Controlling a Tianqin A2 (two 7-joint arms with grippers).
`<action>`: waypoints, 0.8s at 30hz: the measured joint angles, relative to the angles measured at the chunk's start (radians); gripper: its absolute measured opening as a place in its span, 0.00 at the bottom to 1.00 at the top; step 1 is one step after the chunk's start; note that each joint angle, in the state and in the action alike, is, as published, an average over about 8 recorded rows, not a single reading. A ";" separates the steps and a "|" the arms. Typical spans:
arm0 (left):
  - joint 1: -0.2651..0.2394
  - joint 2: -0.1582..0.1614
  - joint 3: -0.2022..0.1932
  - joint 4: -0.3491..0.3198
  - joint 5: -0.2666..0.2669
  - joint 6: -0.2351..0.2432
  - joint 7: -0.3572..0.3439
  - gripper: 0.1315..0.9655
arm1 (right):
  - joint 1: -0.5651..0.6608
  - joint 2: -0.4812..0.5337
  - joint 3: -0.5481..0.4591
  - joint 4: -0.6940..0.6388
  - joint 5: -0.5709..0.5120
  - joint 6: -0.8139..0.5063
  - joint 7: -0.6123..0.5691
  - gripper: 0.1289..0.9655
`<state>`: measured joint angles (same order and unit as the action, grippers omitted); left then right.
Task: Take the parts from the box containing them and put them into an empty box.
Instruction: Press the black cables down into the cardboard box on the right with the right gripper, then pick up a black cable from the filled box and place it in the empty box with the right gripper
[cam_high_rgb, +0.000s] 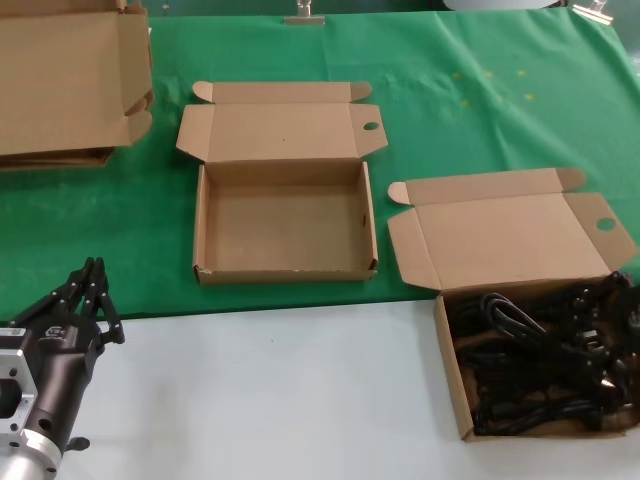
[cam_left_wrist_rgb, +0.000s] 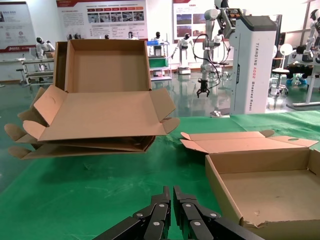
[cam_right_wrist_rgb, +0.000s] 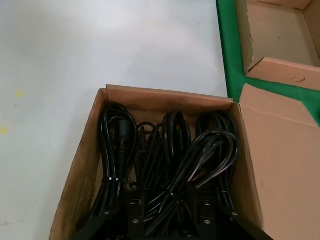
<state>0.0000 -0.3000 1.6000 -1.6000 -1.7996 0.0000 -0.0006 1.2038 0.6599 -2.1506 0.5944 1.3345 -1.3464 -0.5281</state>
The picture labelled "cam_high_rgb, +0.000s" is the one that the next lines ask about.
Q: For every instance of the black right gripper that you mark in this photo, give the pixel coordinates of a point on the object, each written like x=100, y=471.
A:
x=635, y=330

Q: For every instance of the green tablecloth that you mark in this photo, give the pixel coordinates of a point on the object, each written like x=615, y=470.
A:
x=450, y=125

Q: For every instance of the silver metal camera bracket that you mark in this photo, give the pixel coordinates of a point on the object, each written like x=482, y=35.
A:
x=17, y=395

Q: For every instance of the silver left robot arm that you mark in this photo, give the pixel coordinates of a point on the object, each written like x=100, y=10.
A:
x=25, y=457

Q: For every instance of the small black knob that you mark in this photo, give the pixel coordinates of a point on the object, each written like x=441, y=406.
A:
x=77, y=443

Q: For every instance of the grey round base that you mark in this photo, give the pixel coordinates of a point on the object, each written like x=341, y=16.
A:
x=500, y=4

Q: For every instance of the open brown cardboard box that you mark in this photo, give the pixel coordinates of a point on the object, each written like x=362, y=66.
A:
x=500, y=235
x=280, y=225

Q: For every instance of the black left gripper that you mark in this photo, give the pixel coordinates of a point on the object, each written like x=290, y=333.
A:
x=60, y=370

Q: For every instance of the stack of flat cardboard boxes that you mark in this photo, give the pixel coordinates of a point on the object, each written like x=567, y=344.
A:
x=60, y=75

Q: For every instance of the metal binder clip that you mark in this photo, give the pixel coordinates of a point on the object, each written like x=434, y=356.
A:
x=592, y=11
x=304, y=19

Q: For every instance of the stacked flat cardboard boxes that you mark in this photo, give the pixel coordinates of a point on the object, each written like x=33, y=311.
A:
x=60, y=159

